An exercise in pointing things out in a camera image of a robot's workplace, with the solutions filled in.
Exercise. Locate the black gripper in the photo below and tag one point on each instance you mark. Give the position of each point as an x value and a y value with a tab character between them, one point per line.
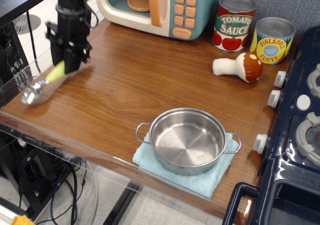
68	37

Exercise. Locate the yellow-handled metal spoon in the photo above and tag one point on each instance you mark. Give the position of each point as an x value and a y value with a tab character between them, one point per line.
40	91

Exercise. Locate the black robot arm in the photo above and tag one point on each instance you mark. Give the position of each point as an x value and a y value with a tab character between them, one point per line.
68	38

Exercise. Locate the orange microwave turntable plate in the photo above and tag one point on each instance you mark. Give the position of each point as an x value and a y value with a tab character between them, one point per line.
139	5

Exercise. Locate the toy microwave oven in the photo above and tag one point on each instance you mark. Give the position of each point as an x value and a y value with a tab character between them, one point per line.
179	19

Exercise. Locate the round floor vent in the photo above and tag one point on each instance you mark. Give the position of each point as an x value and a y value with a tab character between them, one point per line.
24	24

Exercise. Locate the black desk at left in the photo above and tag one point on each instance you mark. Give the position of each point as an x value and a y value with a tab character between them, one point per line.
11	9

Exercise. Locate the stainless steel pot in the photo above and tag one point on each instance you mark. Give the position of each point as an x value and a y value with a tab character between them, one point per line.
188	141

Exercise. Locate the table leg base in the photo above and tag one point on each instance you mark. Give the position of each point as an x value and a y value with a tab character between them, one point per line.
115	215

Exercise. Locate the tomato sauce can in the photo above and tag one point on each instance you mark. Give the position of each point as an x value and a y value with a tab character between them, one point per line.
233	22

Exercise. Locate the plush mushroom toy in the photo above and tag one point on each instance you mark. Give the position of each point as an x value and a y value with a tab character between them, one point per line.
246	66

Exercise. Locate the light blue cloth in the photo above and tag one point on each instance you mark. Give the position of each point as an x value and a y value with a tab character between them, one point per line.
201	185

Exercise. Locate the pineapple slices can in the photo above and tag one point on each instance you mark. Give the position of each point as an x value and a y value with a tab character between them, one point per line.
272	39

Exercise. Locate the white stove knob middle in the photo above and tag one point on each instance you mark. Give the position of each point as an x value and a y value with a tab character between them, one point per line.
274	98

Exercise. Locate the white stove knob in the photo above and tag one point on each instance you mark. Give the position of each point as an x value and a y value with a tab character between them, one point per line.
274	98
260	143
279	79

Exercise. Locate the white stove knob lower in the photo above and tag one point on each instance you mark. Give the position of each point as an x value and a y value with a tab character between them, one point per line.
260	143

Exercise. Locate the white stove knob upper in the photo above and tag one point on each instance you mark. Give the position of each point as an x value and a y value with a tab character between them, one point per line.
279	79

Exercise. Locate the dark blue toy stove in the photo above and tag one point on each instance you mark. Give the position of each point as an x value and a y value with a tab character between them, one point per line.
288	190

